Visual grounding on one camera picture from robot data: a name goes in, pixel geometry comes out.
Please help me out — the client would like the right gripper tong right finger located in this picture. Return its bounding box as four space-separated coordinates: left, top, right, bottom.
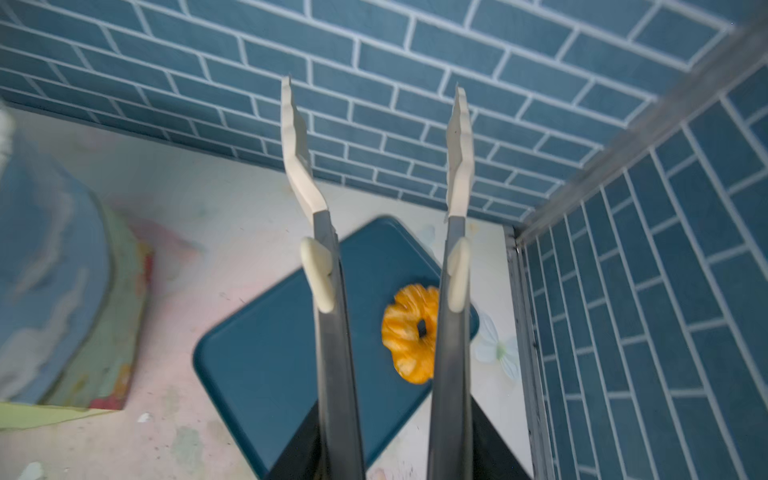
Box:
427 86 475 479

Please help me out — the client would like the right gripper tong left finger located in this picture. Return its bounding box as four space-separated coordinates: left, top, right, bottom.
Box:
280 76 365 479

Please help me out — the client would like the twisted knot bread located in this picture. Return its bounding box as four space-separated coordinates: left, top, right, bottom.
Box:
381 284 439 385

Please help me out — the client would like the white paper gift bag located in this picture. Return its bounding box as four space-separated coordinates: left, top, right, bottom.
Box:
1 108 154 430

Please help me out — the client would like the teal rectangular tray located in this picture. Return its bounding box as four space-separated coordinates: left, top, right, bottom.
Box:
191 215 481 480

